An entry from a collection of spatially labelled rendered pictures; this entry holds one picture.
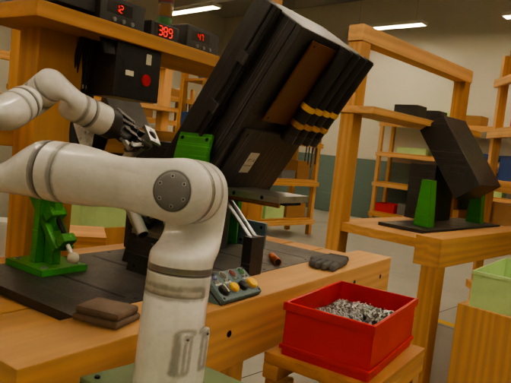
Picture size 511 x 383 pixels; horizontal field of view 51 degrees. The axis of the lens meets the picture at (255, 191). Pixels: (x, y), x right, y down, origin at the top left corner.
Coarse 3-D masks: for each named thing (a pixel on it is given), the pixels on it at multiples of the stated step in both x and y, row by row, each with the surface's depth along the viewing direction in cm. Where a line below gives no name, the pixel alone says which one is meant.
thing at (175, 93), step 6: (174, 90) 991; (192, 90) 1012; (174, 96) 993; (192, 96) 1014; (186, 102) 1000; (192, 102) 1010; (186, 108) 1002; (150, 114) 959; (174, 114) 1049; (150, 120) 948; (174, 120) 1049; (174, 126) 1049
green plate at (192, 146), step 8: (184, 136) 147; (192, 136) 146; (208, 136) 143; (176, 144) 148; (184, 144) 146; (192, 144) 145; (200, 144) 143; (208, 144) 142; (176, 152) 147; (184, 152) 146; (192, 152) 144; (200, 152) 143; (208, 152) 142; (208, 160) 144
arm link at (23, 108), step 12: (0, 96) 101; (12, 96) 102; (24, 96) 104; (0, 108) 96; (12, 108) 99; (24, 108) 102; (36, 108) 106; (0, 120) 96; (12, 120) 99; (24, 120) 103
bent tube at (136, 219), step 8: (144, 128) 140; (144, 136) 140; (152, 136) 142; (160, 144) 141; (128, 152) 141; (136, 152) 141; (128, 216) 136; (136, 216) 135; (136, 224) 133; (144, 224) 134; (136, 232) 133; (144, 232) 135
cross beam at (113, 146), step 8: (0, 136) 143; (8, 136) 145; (160, 136) 191; (168, 136) 194; (0, 144) 143; (8, 144) 145; (112, 144) 174; (120, 144) 177; (112, 152) 174; (120, 152) 177
